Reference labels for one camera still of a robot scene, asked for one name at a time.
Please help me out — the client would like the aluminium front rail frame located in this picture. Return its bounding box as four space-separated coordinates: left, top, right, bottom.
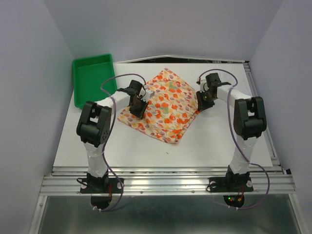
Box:
29 159 308 234

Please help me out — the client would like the aluminium right side rail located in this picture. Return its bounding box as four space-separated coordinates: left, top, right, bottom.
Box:
243 61 292 175

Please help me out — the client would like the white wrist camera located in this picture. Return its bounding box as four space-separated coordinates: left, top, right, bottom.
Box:
141 85 155 102
196 78 209 93

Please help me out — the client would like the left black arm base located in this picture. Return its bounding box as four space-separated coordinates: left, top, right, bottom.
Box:
76 177 124 212

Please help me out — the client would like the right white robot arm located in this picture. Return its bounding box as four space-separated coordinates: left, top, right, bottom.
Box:
196 70 267 190

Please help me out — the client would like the orange floral skirt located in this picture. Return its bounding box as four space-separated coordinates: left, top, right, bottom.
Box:
118 68 199 144

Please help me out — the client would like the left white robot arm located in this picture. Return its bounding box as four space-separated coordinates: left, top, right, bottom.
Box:
76 80 155 192

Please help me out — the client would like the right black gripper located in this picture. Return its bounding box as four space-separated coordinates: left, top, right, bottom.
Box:
195 89 216 111

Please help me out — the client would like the green plastic bin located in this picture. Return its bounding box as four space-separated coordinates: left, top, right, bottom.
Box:
72 54 115 109

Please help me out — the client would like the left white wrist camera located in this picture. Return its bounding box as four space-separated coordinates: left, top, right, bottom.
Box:
141 85 155 102

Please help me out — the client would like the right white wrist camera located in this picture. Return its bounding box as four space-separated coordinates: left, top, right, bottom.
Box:
196 78 209 93

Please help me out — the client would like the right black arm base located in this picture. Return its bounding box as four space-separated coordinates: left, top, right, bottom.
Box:
206 177 254 208

